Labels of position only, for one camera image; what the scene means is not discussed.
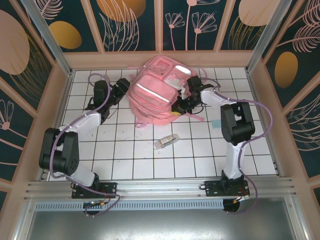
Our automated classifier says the pink backpack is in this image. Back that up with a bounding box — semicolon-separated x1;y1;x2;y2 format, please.
127;55;207;129

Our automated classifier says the clear stationery pack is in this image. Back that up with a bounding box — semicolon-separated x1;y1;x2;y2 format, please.
152;133;181;151

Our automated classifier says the small circuit board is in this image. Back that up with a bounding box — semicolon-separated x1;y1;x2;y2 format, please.
83;200;107;209

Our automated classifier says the grey metal sheet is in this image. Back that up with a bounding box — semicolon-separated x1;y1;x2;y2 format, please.
14;211;308;240

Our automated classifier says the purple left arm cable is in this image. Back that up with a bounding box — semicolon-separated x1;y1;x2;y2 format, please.
48;73;123;218

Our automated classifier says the aluminium mounting rail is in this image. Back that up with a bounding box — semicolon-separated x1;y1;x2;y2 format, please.
23;177;298;201

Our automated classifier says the aluminium corner post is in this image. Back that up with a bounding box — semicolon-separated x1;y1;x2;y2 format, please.
246;0;293;73
21;0;74;77

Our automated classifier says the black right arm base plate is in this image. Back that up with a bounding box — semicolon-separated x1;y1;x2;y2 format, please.
204;179;251;198

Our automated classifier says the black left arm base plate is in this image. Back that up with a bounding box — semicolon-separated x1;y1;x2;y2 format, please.
71;181;118;200

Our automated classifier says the aluminium side rail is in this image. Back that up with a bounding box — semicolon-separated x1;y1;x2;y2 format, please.
246;71;285;177
37;71;75;182

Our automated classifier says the slotted grey cable tray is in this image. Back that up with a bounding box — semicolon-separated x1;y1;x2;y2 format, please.
34;199;225;211

